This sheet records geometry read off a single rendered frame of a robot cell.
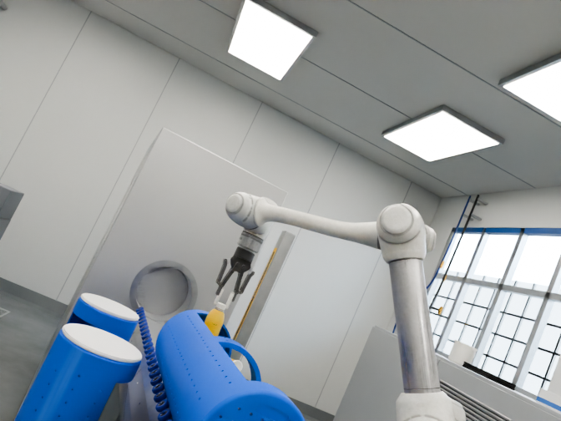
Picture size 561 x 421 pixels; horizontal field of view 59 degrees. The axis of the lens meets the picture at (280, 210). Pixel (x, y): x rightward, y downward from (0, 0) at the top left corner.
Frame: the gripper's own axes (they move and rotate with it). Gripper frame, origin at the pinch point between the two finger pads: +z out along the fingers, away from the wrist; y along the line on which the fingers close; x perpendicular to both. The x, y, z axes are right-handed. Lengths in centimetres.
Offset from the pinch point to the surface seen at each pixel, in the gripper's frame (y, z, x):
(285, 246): -32, -32, -53
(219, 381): 11, 14, 66
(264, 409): 1, 14, 76
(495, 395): -163, -8, -25
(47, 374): 46, 41, 15
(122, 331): 24, 33, -44
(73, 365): 40, 35, 20
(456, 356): -189, -19, -93
